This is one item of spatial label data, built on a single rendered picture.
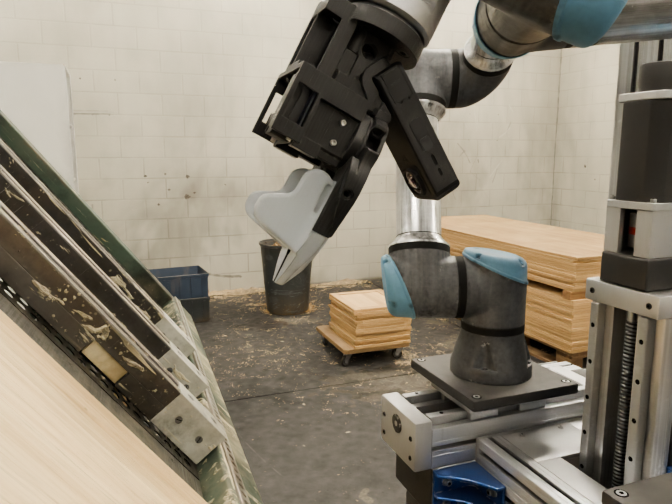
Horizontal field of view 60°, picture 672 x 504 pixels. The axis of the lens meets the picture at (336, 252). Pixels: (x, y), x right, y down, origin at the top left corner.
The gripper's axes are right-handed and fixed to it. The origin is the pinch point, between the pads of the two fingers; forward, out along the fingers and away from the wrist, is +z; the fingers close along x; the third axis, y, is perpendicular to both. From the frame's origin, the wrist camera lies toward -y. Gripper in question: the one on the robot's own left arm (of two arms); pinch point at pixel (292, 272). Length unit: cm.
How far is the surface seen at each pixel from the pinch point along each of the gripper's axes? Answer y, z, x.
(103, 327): 6, 25, -58
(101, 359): 4, 30, -58
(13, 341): 17.0, 24.4, -35.3
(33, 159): 41, 12, -175
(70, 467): 6.1, 29.8, -19.7
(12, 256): 23, 19, -58
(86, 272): 12, 22, -83
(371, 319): -169, 24, -311
